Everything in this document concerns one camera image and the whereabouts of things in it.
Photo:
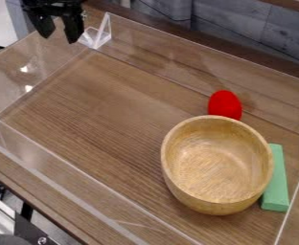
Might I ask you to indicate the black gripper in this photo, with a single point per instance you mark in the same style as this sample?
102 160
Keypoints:
39 10

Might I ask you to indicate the red plush strawberry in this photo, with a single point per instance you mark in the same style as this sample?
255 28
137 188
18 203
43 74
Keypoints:
224 104

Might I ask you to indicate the wooden bowl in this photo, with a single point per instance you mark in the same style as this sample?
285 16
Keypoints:
216 163

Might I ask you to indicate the green rectangular block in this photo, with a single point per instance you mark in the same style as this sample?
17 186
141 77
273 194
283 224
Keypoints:
273 199

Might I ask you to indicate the clear acrylic corner bracket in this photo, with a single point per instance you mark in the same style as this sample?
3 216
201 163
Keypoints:
93 38

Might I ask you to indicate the clear acrylic tray wall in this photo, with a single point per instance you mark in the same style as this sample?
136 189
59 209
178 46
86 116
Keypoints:
83 115

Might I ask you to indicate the black metal bracket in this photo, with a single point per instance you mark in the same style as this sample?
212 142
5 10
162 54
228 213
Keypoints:
30 233

